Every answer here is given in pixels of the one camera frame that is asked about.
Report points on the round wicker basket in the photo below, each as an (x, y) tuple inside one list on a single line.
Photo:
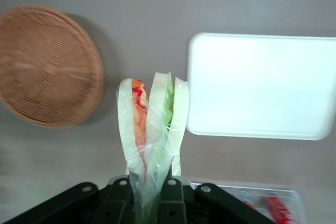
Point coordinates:
[(47, 72)]

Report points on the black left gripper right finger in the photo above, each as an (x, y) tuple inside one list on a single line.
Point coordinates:
[(173, 203)]

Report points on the clear acrylic bottle rack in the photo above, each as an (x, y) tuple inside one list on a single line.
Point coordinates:
[(294, 203)]

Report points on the cream plastic tray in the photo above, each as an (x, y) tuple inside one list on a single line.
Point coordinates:
[(262, 85)]

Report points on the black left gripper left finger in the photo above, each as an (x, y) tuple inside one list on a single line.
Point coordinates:
[(115, 203)]

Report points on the plastic-wrapped sandwich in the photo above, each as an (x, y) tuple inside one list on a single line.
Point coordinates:
[(131, 119)]

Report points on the red cola bottle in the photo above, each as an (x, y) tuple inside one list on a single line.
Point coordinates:
[(278, 208)]

